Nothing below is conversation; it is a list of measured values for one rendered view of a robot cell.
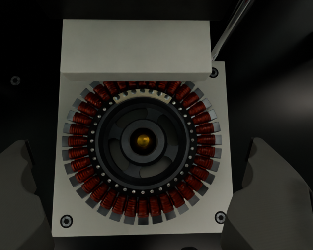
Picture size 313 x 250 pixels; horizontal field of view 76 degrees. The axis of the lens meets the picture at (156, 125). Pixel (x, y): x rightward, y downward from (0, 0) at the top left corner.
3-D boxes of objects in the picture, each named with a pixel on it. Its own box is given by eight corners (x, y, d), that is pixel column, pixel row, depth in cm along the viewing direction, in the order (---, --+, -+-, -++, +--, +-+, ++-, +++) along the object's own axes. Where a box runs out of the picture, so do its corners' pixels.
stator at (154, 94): (211, 209, 17) (229, 225, 13) (75, 212, 16) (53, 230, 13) (205, 80, 18) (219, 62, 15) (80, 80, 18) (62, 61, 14)
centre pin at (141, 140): (155, 153, 17) (156, 154, 15) (132, 154, 17) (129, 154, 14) (155, 131, 17) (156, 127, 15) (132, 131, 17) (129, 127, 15)
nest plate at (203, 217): (230, 227, 18) (236, 232, 16) (57, 231, 17) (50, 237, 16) (220, 66, 20) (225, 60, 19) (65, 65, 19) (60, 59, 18)
